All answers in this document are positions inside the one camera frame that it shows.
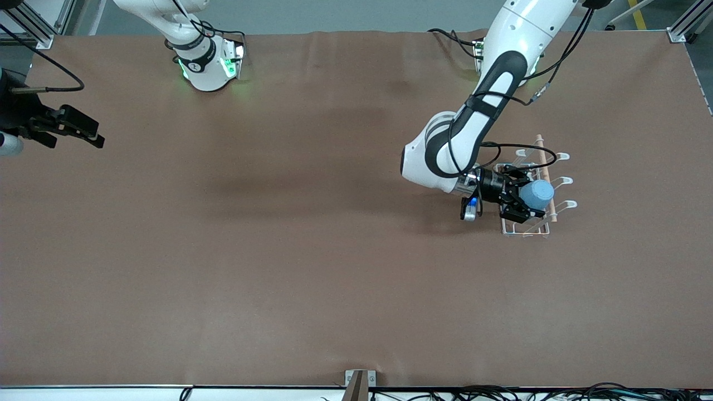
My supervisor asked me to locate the blue plastic cup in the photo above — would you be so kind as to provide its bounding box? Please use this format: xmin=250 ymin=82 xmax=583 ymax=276
xmin=519 ymin=179 xmax=555 ymax=211

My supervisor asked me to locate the brown table mat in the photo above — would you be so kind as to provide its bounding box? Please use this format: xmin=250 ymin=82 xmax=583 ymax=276
xmin=0 ymin=31 xmax=713 ymax=389

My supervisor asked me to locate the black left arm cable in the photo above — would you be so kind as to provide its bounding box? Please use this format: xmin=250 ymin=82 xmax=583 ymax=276
xmin=428 ymin=8 xmax=594 ymax=193

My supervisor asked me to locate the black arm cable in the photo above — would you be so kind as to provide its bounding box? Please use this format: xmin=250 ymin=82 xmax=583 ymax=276
xmin=428 ymin=8 xmax=594 ymax=193
xmin=0 ymin=22 xmax=85 ymax=94

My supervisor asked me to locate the white wire cup holder rack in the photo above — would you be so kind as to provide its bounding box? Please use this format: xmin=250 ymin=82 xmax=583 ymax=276
xmin=494 ymin=135 xmax=578 ymax=238

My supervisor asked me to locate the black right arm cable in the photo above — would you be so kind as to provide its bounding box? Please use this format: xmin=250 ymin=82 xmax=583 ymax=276
xmin=0 ymin=22 xmax=85 ymax=94

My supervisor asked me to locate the aluminium frame profile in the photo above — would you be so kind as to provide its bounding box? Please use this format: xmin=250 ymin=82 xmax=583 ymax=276
xmin=0 ymin=0 xmax=76 ymax=50
xmin=667 ymin=0 xmax=713 ymax=44

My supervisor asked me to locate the black cable bundle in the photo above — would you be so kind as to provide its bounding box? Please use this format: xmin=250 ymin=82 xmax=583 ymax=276
xmin=434 ymin=382 xmax=713 ymax=401

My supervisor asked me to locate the metal bracket with brown post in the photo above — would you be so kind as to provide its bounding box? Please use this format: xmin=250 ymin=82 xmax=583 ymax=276
xmin=344 ymin=369 xmax=377 ymax=401

